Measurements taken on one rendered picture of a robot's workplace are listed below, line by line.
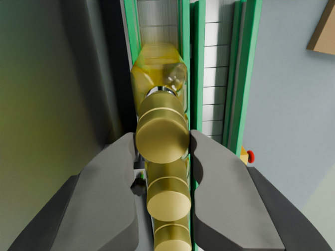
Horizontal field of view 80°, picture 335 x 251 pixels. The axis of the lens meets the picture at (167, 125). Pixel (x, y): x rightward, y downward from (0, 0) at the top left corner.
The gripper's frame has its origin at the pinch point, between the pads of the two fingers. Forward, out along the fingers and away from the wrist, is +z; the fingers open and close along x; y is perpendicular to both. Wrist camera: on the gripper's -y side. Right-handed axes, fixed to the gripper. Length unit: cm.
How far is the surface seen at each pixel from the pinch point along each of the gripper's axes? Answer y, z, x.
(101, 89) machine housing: 8.5, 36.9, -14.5
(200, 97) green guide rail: 4.6, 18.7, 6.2
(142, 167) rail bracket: 18.4, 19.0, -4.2
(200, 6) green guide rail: -7.9, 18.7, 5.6
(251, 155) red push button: 29, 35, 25
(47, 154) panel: 5.0, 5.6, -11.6
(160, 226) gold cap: 10.1, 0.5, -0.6
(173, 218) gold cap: 7.0, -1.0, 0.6
